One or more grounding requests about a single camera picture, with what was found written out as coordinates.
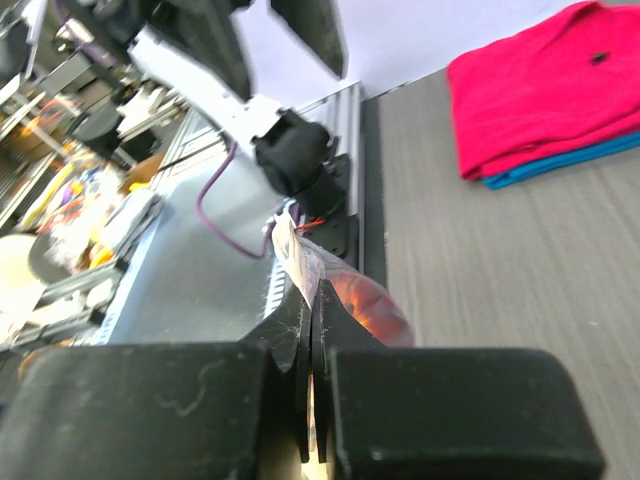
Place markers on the clear zip top bag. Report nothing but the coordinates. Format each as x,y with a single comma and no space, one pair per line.
306,263

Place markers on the blue folded cloth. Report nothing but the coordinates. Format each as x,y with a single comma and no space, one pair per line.
548,164

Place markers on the red folded cloth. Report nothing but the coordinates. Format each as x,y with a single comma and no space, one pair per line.
569,82

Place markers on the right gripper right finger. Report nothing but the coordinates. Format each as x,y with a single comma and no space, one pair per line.
442,413

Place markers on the dark red fake fruit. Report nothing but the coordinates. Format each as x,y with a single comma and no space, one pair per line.
371,305

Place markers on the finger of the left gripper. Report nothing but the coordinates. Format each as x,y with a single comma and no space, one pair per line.
203,30
317,25

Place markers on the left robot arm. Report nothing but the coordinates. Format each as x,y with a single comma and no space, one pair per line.
292,152

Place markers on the white slotted cable duct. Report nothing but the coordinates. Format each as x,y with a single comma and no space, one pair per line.
278,285

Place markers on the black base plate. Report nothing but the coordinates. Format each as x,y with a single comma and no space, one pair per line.
358,238

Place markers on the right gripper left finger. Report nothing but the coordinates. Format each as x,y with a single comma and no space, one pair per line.
219,410

